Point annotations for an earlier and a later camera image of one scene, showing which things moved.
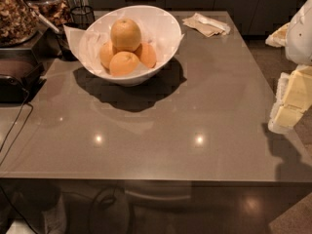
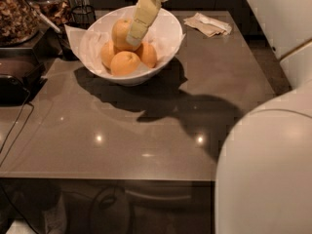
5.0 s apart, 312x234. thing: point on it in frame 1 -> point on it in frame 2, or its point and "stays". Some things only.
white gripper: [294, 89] -> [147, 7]
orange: [126, 35] stays
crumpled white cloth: [206, 26] stays
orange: [105, 54] stays
